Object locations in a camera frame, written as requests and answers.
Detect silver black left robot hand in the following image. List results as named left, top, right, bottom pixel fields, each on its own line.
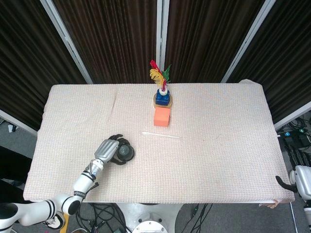
left=94, top=133, right=131, bottom=166

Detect upside-down black plastic cup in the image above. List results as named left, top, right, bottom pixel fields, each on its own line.
left=117, top=143, right=136, bottom=162

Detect white metal frame rail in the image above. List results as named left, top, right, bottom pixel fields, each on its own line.
left=273, top=100, right=311, bottom=131
left=0, top=109, right=38, bottom=135

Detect dark brown curtain panel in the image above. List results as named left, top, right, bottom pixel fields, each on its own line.
left=226, top=0, right=311, bottom=123
left=0, top=0, right=86, bottom=132
left=165, top=0, right=266, bottom=84
left=52, top=0, right=161, bottom=84

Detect tan tape roll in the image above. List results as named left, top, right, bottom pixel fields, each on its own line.
left=152, top=93, right=173, bottom=109

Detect black cable bundle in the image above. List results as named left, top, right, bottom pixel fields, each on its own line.
left=76, top=202, right=127, bottom=233
left=276, top=116, right=311, bottom=168
left=188, top=203, right=213, bottom=233

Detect clear plastic straw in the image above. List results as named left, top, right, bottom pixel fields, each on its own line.
left=141, top=131, right=181, bottom=140

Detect white metal frame post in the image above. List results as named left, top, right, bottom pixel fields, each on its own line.
left=155, top=0, right=170, bottom=84
left=220, top=0, right=285, bottom=84
left=39, top=0, right=94, bottom=85

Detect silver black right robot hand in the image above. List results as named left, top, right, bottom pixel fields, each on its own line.
left=275, top=165, right=311, bottom=202

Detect colourful feather shuttlecock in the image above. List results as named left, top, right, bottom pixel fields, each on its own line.
left=149, top=59, right=172, bottom=96

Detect blue toy building brick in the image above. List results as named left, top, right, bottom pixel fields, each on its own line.
left=155, top=89, right=170, bottom=107

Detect black power strip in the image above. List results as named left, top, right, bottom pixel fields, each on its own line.
left=279, top=131, right=310, bottom=147

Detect orange foam cube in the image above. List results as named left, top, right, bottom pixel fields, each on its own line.
left=153, top=107, right=172, bottom=128

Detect beige waffle table cloth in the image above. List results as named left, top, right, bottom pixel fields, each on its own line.
left=22, top=78, right=296, bottom=205

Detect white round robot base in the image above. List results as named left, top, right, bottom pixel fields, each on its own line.
left=116, top=202, right=186, bottom=233

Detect white sneaker shoe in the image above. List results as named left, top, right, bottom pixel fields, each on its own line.
left=45, top=211, right=67, bottom=231

